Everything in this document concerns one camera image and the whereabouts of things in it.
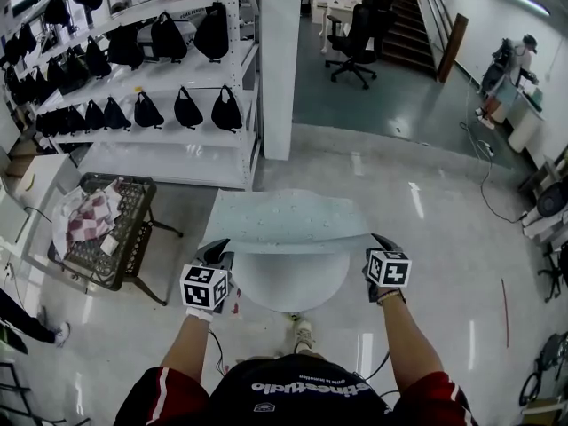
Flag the black rolling chair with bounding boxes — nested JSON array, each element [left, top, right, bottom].
[[536, 244, 568, 304]]

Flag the white counter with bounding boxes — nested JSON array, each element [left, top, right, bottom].
[[496, 80, 547, 154]]

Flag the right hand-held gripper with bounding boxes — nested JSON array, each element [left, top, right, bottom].
[[360, 233, 414, 304]]

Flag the white round table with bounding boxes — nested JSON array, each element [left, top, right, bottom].
[[229, 251, 352, 323]]

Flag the white box appliance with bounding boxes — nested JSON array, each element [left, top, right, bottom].
[[0, 186, 30, 248]]

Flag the checkered folded cloths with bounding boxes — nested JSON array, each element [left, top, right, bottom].
[[51, 179, 123, 261]]

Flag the red checked cloth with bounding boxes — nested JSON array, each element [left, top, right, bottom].
[[66, 188, 119, 243]]

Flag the person's black and red shirt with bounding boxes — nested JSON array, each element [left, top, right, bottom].
[[114, 352, 478, 426]]

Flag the grey equipment case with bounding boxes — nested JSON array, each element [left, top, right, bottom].
[[136, 19, 196, 59]]

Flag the black floor cable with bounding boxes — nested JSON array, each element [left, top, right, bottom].
[[478, 155, 527, 224]]

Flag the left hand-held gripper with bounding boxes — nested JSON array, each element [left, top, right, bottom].
[[178, 237, 237, 314]]

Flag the white desk frame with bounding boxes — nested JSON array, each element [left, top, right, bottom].
[[521, 209, 568, 243]]

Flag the white square pillar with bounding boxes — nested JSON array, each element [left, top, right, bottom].
[[259, 0, 303, 162]]

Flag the dark wooden staircase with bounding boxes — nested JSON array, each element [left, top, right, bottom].
[[376, 0, 438, 79]]

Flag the person's white shoe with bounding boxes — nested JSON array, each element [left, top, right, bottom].
[[292, 319, 316, 354]]

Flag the red floor tape strip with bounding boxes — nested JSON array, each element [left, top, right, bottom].
[[501, 278, 511, 349]]

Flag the black bag with straps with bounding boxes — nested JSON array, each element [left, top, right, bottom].
[[518, 331, 568, 410]]

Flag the light blue floral tablecloth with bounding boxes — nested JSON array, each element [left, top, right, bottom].
[[206, 188, 372, 256]]

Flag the black oval device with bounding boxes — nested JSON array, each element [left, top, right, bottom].
[[534, 179, 568, 217]]

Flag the rows of black bags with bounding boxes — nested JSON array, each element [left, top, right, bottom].
[[0, 0, 244, 139]]

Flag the white cabinet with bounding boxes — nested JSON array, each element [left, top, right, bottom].
[[0, 152, 90, 292]]

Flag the brown wooden stair handrail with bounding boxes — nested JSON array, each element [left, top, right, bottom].
[[406, 0, 470, 83]]

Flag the black office chair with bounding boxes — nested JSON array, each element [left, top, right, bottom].
[[325, 0, 396, 91]]

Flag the beaded bracelet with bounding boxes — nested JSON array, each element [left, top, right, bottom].
[[376, 288, 407, 304]]

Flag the brown wooden stand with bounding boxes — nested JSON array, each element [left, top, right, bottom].
[[518, 146, 568, 194]]

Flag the white desk with curved legs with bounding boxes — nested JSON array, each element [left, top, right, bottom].
[[319, 2, 356, 55]]

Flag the white metal shelving rack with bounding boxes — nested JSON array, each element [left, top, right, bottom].
[[0, 0, 263, 191]]

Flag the person's right forearm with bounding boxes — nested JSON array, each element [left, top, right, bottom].
[[380, 299, 445, 394]]

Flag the person's left forearm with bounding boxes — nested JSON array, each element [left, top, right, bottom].
[[159, 317, 212, 381]]

